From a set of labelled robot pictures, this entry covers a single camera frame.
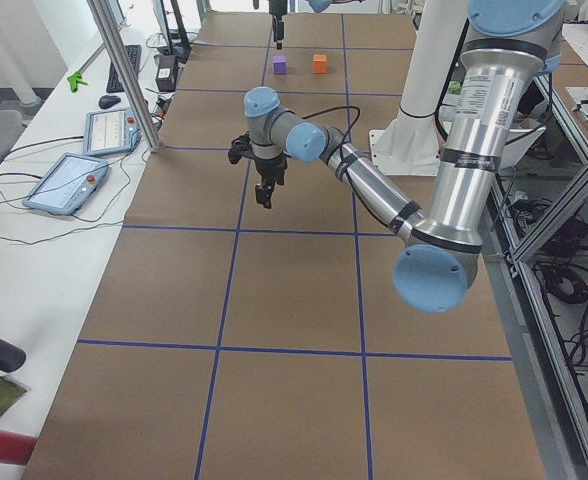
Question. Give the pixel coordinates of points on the red cylinder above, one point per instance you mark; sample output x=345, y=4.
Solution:
x=16, y=449

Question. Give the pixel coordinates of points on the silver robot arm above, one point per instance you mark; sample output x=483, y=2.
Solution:
x=507, y=44

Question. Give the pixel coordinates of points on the brown paper table cover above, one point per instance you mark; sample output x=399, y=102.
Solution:
x=230, y=341

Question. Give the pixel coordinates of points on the near teach pendant tablet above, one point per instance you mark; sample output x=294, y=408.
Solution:
x=67, y=185

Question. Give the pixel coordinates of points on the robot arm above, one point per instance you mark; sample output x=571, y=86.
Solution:
x=317, y=6

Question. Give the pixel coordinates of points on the orange foam block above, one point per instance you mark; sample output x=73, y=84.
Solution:
x=319, y=64

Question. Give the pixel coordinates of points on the black computer mouse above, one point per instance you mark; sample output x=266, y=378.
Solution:
x=108, y=101

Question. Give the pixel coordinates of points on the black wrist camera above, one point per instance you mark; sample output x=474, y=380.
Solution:
x=240, y=148

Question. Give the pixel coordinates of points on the far teach pendant tablet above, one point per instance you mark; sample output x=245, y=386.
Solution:
x=109, y=132

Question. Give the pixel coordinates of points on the purple foam block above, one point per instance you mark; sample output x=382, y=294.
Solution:
x=279, y=64

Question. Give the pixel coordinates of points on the teach pendant tablet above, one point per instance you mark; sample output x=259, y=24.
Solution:
x=67, y=185
x=109, y=132

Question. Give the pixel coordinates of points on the black power adapter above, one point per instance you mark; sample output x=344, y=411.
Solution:
x=166, y=75

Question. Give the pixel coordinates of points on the green plastic clamp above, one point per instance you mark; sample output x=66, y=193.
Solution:
x=76, y=80

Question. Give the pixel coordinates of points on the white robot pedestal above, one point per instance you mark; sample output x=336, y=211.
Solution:
x=410, y=143

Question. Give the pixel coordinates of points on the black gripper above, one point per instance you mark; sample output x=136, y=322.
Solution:
x=277, y=10
x=269, y=168

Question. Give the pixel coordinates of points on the aluminium frame post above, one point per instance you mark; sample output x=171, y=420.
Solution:
x=115, y=48

